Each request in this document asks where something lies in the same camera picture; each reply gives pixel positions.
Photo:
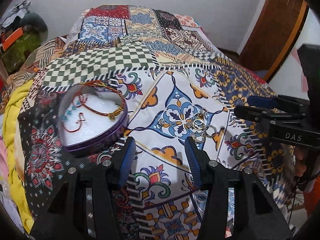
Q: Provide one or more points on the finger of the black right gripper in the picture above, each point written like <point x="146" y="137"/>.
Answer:
<point x="281" y="102"/>
<point x="253" y="114"/>

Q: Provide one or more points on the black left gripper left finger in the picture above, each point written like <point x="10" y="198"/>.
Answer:
<point x="64" y="215"/>

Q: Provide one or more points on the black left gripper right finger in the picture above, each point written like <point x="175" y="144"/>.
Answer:
<point x="256" y="215"/>

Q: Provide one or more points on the purple heart-shaped jewelry box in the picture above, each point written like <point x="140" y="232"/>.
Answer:
<point x="92" y="116"/>

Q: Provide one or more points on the person's right hand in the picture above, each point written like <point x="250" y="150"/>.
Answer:
<point x="300" y="155"/>

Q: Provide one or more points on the colourful patchwork bedspread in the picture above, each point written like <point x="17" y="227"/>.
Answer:
<point x="167" y="74"/>

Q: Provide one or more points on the brown wooden door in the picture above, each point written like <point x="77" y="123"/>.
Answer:
<point x="273" y="36"/>

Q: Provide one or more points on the striped beige pillow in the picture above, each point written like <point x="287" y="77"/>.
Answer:
<point x="39" y="58"/>

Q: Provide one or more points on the green patterned bag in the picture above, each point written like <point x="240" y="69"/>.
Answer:
<point x="16" y="55"/>

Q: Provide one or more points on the orange box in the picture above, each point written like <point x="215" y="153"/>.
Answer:
<point x="12" y="38"/>

